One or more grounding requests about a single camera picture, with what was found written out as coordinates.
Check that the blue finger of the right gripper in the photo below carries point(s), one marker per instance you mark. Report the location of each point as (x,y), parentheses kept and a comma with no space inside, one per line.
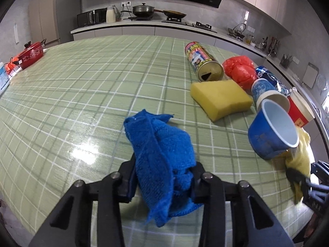
(294,176)

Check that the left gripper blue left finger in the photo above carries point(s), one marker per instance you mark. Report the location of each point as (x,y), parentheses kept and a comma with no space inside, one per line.
(128,186)

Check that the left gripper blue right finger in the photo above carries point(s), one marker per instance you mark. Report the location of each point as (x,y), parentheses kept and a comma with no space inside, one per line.
(198,189)

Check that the blue cloth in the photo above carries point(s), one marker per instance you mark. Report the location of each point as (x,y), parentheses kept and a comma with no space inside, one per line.
(164,158)

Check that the yellow cloth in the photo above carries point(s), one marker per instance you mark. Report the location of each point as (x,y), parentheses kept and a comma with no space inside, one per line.
(298,159)

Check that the blue paper bowl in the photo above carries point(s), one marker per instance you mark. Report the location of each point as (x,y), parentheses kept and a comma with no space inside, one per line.
(272,132)

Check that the red paper cup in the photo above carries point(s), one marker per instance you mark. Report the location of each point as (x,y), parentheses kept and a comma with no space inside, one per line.
(300,112)

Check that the yellow sponge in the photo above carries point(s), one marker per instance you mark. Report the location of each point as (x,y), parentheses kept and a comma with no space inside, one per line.
(220,98)

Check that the green checkered tablecloth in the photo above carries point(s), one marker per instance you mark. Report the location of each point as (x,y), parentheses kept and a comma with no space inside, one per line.
(62,120)

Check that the blue white paper cup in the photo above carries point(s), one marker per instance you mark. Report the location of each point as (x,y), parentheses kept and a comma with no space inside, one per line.
(262,89)

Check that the colourful drink can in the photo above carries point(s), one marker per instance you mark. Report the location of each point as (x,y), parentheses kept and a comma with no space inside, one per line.
(206,68)

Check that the white cutting board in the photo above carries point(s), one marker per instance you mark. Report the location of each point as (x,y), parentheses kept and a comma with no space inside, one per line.
(310,75)

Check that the red plastic bag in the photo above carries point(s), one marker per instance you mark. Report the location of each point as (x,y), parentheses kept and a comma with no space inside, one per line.
(241,69)

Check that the blue pepsi can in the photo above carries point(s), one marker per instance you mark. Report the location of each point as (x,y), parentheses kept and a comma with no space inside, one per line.
(263,73)

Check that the gas stove top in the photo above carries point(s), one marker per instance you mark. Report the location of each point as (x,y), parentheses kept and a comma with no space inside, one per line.
(199,25)

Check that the black frying pan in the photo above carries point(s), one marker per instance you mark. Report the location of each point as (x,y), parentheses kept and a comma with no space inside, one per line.
(171,14)

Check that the white blue jar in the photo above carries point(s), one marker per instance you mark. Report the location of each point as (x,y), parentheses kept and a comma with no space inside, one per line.
(4,78)

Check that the red enamel pot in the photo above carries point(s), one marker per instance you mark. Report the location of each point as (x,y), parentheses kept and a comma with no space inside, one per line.
(31,54)

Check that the lidded wok on stove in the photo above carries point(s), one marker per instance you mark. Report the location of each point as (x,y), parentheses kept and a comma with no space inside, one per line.
(143,12)

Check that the black microwave oven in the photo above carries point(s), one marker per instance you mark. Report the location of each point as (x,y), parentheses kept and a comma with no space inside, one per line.
(92,17)

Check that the white kettle jug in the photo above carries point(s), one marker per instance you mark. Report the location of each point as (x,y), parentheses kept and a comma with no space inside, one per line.
(111,15)

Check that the beige refrigerator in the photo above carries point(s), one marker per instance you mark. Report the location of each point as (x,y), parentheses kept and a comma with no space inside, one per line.
(52,21)

